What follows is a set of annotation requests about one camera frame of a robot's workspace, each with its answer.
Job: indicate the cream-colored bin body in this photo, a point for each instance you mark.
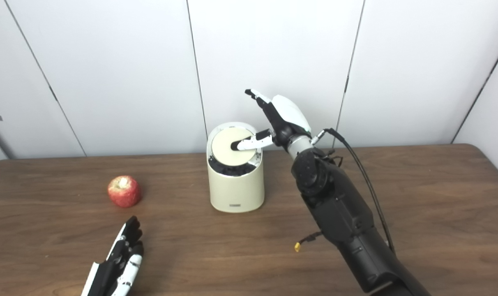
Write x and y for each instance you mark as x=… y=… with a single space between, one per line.
x=236 y=189

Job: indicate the cream round bin lid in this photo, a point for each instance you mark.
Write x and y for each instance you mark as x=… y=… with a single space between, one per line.
x=224 y=154

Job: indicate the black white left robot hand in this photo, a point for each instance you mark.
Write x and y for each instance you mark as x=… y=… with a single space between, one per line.
x=109 y=273

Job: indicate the red apple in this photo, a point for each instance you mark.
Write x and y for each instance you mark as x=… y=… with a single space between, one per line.
x=124 y=192

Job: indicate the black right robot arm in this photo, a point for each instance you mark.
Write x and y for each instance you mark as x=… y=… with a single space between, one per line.
x=339 y=205

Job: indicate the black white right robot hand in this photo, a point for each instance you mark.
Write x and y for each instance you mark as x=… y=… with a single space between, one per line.
x=288 y=117

